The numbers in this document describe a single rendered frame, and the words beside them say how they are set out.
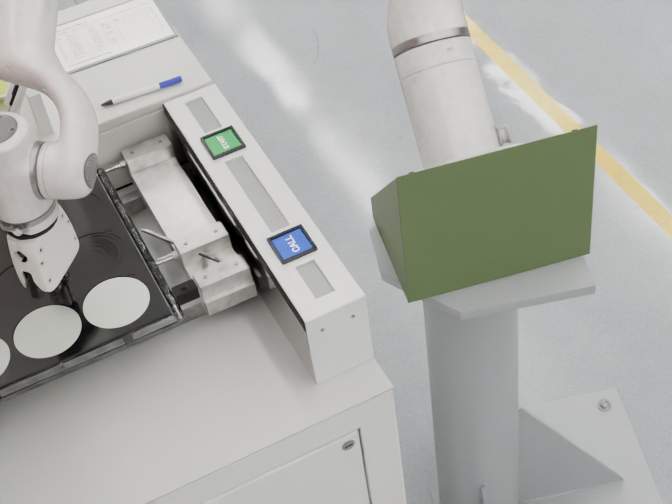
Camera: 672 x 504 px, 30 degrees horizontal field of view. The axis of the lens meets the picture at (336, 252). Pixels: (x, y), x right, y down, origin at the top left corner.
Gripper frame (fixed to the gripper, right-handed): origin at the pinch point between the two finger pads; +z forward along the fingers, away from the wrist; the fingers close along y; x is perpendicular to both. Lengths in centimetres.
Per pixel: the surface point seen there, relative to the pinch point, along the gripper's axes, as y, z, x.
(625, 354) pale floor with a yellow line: 80, 93, -75
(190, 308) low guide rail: 7.0, 7.8, -16.4
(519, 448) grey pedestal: 36, 72, -60
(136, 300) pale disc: 2.7, 2.5, -10.6
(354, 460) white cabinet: -3.9, 23.2, -44.1
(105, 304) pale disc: 0.9, 2.5, -6.3
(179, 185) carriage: 28.7, 4.5, -6.2
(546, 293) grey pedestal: 23, 11, -67
